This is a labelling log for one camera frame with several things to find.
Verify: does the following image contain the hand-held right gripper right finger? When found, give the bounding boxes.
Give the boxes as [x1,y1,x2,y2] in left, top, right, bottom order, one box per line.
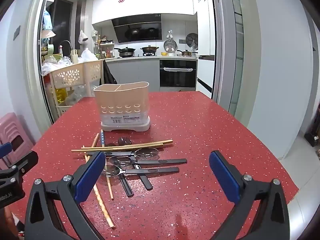
[209,150,290,240]

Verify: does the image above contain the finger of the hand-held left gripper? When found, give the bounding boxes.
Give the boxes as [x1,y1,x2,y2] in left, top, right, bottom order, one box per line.
[0,142,13,166]
[0,151,39,180]

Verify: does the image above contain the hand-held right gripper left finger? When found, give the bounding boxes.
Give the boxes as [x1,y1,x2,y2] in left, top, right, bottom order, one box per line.
[24,151,107,240]

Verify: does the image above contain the blue patterned chopstick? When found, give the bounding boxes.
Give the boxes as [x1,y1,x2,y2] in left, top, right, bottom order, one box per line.
[100,129,114,200]

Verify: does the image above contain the beige plastic utensil holder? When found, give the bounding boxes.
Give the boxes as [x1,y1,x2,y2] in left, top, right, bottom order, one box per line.
[94,81,151,132]

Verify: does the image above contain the pink plastic stool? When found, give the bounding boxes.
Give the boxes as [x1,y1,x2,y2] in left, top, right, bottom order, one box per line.
[0,112,34,170]

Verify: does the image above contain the yellow oil bottle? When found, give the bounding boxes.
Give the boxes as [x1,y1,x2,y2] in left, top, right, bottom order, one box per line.
[55,87,66,104]

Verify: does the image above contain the beige perforated storage cart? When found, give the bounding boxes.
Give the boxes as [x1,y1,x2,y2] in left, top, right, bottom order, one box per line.
[49,60,104,117]

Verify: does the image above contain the pile of clear plastic bags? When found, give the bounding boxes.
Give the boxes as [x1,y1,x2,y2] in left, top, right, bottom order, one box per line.
[41,55,73,77]

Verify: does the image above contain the stacked green bowls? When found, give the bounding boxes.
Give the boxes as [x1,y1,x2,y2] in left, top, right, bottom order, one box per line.
[41,44,63,62]

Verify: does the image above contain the black built-in oven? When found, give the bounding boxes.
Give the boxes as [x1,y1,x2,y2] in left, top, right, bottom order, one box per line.
[159,59,197,88]

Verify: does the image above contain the black kitchen faucet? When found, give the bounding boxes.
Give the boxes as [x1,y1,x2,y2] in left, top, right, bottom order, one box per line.
[60,40,73,57]

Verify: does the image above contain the grey glass sliding door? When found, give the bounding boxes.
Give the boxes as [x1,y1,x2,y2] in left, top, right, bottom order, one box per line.
[210,0,260,130]

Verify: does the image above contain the small steel pot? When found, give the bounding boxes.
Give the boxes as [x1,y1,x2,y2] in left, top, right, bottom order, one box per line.
[177,49,198,57]

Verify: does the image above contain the spice rack with bottles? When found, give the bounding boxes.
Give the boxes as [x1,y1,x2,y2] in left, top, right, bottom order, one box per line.
[94,35,115,59]

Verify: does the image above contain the black wok with lid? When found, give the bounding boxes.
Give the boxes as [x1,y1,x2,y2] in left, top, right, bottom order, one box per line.
[114,46,137,57]

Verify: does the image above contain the hanging blue packet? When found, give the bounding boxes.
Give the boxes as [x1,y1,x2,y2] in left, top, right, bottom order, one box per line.
[42,10,53,30]

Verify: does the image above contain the white refrigerator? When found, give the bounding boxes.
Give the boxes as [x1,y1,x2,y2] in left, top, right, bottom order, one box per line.
[192,0,216,99]

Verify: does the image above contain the round black divided pan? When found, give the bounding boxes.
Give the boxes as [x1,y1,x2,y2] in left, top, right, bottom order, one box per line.
[185,33,198,48]

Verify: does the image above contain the brown cooking pot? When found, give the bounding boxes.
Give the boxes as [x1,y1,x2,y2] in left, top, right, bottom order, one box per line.
[140,45,159,55]

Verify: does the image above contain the black range hood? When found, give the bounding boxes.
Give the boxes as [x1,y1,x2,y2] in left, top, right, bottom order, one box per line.
[111,14,162,43]

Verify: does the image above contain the white upper kitchen cabinets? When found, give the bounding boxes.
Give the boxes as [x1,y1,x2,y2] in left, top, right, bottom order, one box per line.
[91,0,198,25]

